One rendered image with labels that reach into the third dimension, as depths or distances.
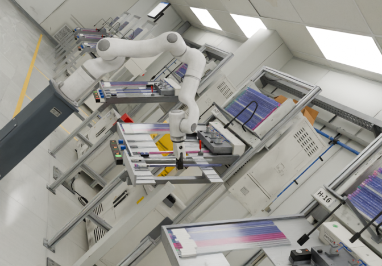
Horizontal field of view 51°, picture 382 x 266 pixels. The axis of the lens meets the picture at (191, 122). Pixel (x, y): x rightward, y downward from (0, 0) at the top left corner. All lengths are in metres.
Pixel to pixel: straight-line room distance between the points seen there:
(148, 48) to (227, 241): 1.14
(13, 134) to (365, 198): 1.82
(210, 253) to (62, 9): 9.80
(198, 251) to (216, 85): 2.60
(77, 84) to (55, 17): 8.73
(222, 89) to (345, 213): 2.43
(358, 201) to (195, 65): 1.05
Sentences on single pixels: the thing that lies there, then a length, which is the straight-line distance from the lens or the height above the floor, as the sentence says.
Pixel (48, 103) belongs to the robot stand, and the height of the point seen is 0.62.
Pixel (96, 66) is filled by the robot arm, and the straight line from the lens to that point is 2.38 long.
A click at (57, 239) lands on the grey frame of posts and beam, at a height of 0.07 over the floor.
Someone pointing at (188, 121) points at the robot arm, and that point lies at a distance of 2.08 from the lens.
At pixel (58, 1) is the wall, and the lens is 11.05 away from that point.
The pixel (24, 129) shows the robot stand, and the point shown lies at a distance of 2.42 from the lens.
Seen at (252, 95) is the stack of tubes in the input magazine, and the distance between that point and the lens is 3.02.
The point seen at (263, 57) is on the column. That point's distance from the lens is 6.17.
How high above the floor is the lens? 1.10
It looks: 1 degrees up
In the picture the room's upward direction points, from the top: 47 degrees clockwise
